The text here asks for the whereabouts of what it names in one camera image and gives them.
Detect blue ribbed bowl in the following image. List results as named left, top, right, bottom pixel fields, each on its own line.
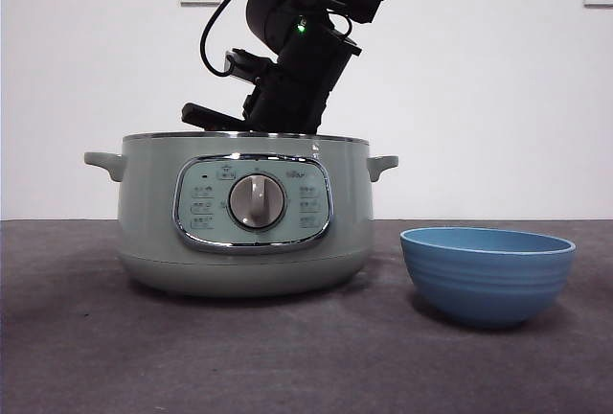
left=399, top=226, right=578, bottom=331

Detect pale green electric steamer pot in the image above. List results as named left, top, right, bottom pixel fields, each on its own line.
left=83, top=130, right=399, bottom=299

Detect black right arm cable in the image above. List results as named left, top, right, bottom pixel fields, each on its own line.
left=199, top=0, right=288, bottom=78

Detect pale grey right wrist camera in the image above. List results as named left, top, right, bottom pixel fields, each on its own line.
left=222, top=48, right=263, bottom=82

